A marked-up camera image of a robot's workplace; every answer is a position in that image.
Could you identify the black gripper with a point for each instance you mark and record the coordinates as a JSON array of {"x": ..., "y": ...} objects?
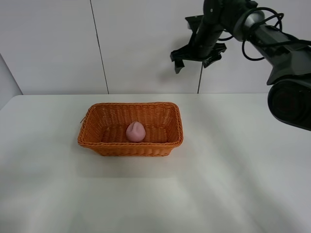
[{"x": 218, "y": 15}]

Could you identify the pink peach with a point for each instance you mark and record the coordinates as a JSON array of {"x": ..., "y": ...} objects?
[{"x": 135, "y": 132}]

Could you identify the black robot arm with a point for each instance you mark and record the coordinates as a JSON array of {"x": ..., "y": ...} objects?
[{"x": 289, "y": 98}]

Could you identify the orange woven rectangular basket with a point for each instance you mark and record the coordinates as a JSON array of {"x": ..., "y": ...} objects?
[{"x": 104, "y": 129}]

